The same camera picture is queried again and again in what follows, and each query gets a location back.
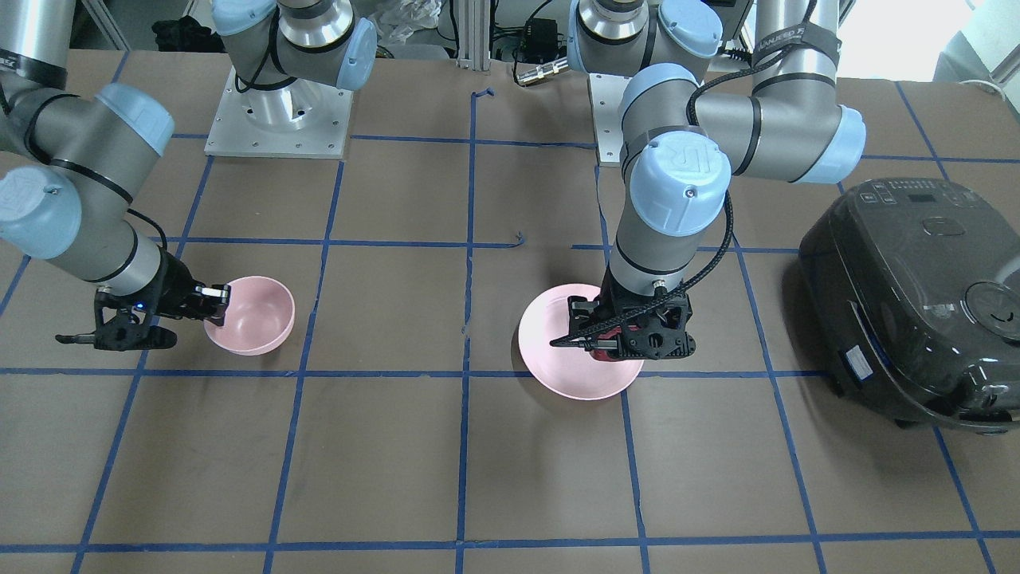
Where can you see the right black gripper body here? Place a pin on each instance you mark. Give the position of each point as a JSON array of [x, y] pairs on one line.
[[173, 285]]

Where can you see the pink plate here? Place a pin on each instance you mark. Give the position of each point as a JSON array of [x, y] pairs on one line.
[[571, 372]]

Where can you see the red apple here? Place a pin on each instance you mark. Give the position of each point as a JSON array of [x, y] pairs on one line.
[[612, 346]]

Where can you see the pink bowl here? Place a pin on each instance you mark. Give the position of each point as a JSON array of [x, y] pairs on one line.
[[258, 319]]

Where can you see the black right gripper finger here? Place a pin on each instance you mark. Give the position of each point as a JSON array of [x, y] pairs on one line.
[[213, 303]]

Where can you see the black rice cooker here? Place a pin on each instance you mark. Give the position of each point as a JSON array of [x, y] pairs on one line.
[[915, 285]]

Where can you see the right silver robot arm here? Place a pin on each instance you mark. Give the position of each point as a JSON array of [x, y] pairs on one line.
[[88, 159]]

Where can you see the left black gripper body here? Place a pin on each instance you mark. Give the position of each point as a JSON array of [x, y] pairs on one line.
[[581, 308]]

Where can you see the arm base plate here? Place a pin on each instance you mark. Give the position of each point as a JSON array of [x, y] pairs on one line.
[[606, 93], [305, 120]]

